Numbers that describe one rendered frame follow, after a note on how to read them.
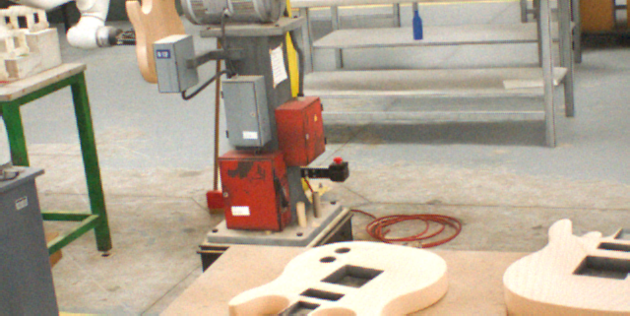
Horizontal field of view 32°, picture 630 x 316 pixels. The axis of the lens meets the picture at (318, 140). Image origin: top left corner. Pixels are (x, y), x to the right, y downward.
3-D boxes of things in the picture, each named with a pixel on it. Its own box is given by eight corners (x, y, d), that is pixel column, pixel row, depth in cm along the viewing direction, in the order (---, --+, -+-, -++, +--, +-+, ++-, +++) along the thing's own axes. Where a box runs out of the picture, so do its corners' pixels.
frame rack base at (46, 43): (63, 64, 506) (57, 27, 501) (42, 72, 493) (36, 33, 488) (16, 65, 517) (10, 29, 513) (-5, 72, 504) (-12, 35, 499)
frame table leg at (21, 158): (54, 295, 482) (18, 96, 459) (46, 300, 478) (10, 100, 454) (43, 294, 484) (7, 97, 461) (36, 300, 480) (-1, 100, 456)
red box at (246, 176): (292, 221, 451) (283, 136, 441) (281, 232, 440) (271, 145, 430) (237, 220, 460) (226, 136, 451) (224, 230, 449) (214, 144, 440)
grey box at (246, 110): (272, 140, 444) (256, 5, 429) (261, 147, 434) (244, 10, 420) (238, 140, 449) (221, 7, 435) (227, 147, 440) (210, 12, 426)
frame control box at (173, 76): (238, 94, 439) (230, 30, 432) (215, 107, 420) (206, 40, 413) (184, 94, 448) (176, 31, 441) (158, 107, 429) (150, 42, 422)
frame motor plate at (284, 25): (305, 23, 448) (304, 14, 447) (282, 34, 427) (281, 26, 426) (225, 26, 461) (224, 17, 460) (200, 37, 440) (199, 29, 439)
